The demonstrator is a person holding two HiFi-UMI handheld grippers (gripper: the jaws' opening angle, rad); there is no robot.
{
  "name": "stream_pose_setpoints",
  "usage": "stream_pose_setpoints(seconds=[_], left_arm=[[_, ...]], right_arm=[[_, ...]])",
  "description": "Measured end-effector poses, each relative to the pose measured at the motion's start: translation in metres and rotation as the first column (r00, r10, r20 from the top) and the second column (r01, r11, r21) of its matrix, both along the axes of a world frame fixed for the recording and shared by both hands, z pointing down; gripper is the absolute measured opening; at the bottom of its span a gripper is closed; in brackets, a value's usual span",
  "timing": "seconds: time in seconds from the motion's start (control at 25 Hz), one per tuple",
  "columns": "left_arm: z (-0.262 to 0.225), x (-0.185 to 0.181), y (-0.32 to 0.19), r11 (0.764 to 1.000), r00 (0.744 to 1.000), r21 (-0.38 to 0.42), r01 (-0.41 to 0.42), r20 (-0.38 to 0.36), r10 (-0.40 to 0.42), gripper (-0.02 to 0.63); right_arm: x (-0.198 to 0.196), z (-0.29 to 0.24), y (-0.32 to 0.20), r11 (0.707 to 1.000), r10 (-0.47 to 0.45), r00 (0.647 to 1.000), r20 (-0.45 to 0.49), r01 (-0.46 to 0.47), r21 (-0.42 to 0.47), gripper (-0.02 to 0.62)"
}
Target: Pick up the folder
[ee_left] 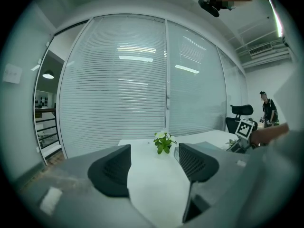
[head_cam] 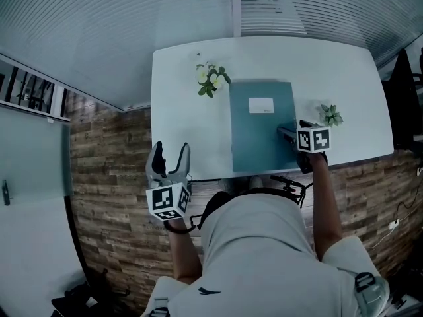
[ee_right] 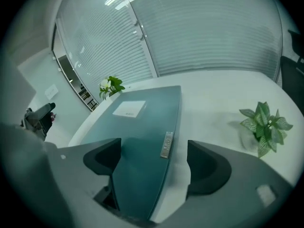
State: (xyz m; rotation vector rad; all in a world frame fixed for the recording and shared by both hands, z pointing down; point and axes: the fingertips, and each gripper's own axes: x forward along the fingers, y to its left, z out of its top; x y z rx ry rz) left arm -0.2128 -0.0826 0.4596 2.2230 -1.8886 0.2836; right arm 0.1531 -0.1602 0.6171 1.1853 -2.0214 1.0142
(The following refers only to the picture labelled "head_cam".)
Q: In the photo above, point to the blue folder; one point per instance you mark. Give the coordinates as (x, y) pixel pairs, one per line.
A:
(257, 137)

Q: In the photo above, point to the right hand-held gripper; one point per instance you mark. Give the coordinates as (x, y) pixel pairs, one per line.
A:
(314, 140)

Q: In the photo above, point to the white power adapter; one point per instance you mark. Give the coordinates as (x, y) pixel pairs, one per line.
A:
(394, 224)

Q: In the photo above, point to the white flowering plant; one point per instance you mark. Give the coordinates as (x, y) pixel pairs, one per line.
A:
(211, 79)

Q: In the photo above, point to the small green succulent plant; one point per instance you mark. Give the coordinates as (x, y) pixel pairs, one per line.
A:
(331, 115)

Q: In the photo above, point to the person's grey shoes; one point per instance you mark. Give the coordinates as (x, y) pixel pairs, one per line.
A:
(254, 182)

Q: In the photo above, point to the person's left forearm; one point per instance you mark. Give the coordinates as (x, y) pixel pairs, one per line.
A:
(185, 256)

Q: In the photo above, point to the grey window post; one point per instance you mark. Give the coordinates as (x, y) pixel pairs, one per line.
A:
(236, 8)

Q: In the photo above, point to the person's black trousers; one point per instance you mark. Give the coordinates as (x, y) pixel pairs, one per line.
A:
(213, 208)

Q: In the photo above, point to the person's light grey shirt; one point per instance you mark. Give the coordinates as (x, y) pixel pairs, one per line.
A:
(261, 263)

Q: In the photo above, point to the person's right forearm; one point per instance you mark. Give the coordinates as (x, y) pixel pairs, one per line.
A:
(325, 206)

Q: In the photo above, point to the frosted glass door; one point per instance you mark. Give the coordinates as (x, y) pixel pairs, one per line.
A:
(33, 154)

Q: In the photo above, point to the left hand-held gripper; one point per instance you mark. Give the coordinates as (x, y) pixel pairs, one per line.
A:
(167, 200)

